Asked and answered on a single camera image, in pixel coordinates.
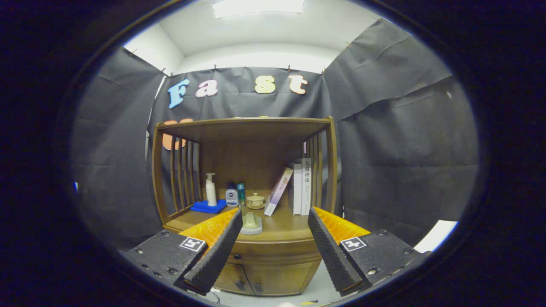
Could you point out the slim teal bottle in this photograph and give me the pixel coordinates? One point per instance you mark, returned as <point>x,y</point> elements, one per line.
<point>241,196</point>

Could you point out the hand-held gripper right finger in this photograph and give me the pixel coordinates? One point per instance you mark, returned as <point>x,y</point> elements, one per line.
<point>330,251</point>

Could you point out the white book with black characters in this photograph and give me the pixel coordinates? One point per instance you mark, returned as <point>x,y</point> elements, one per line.
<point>306,196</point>

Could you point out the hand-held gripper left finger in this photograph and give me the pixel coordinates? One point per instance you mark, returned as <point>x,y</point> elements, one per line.
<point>217,251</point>

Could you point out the white blue-capped lotion bottle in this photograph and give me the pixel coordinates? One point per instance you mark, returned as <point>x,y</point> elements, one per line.
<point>231,198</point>

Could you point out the dark patterned book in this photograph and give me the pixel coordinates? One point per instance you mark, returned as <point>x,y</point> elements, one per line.
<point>290,192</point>

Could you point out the blue folded cloth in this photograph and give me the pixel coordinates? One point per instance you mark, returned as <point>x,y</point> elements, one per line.
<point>204,208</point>

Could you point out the pale green soap dish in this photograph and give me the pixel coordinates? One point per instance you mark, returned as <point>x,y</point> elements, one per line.
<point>251,224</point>

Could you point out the wooden cabinet door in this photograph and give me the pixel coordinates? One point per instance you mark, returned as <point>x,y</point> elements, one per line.
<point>228,277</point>
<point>281,277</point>

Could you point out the beige lidded teacup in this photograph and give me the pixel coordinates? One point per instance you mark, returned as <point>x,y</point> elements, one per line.
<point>256,201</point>

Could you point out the brown wooden countertop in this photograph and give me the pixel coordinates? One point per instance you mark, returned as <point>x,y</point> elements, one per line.
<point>281,226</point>

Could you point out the brown wooden drawer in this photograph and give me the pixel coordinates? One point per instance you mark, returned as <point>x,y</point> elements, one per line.
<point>277,251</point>

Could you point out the white pump bottle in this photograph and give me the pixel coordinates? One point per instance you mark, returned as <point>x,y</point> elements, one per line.
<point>211,196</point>

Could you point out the brown wooden cabinet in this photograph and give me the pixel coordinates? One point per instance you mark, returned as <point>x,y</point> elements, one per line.
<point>247,157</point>

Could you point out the purple and white book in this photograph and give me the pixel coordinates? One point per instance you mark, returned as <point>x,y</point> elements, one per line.
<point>278,192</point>

